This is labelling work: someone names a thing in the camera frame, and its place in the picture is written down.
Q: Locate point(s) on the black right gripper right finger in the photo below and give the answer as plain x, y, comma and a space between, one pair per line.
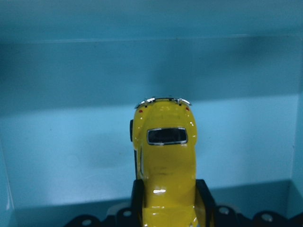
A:
204, 204

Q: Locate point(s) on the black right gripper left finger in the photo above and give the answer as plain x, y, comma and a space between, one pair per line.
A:
137, 202

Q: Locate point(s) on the yellow toy beetle car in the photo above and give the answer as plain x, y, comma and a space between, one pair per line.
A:
164, 134

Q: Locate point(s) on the light blue plastic bin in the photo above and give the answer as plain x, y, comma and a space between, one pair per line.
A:
72, 72

